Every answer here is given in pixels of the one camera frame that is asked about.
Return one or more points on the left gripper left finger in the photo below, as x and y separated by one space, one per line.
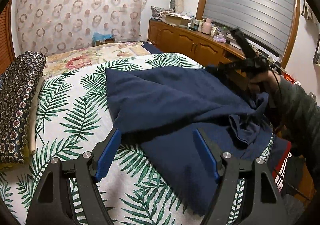
52 201

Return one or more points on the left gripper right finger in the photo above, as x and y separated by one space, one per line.
245 189

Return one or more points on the navy blue t-shirt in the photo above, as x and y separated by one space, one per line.
160 109

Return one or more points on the grey sleeved right forearm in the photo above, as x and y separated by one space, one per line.
301 117

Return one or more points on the right hand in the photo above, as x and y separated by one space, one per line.
267 81

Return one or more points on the purple small object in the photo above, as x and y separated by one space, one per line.
219 38

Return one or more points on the wooden sideboard cabinet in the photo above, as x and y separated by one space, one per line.
196 45

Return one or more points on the pink bottle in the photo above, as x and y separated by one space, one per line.
206 26

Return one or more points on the grey window roller shutter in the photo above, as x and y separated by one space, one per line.
267 22

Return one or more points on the cardboard box on sideboard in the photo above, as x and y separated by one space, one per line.
177 20

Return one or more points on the palm leaf print blanket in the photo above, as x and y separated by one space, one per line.
72 117

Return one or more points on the circle patterned dark pillow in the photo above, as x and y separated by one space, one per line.
18 87

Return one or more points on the floral bed sheet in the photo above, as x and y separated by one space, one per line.
76 59

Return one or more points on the wooden louvered wardrobe door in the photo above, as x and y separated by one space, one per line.
7 55

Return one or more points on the blue tissue box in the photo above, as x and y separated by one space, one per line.
98 39

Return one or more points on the circle patterned sheer curtain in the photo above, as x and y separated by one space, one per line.
56 26

